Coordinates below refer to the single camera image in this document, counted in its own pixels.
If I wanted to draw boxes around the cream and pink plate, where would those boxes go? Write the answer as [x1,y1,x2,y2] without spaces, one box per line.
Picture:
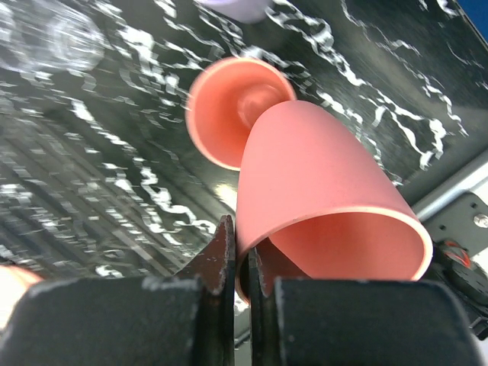
[0,265,43,329]

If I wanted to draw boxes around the clear glass cup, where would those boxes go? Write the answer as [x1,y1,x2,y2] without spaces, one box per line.
[1,1,105,73]

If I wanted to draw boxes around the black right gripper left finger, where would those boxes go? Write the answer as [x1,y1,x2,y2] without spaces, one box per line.
[1,215,236,365]

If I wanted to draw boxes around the lilac plastic cup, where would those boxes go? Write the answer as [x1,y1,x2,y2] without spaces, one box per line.
[197,0,273,24]

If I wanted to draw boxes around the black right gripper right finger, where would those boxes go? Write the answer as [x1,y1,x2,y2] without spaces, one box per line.
[248,250,484,365]

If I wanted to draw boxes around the pink plastic cup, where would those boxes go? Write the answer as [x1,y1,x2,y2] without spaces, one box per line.
[236,101,433,300]
[185,57,297,171]

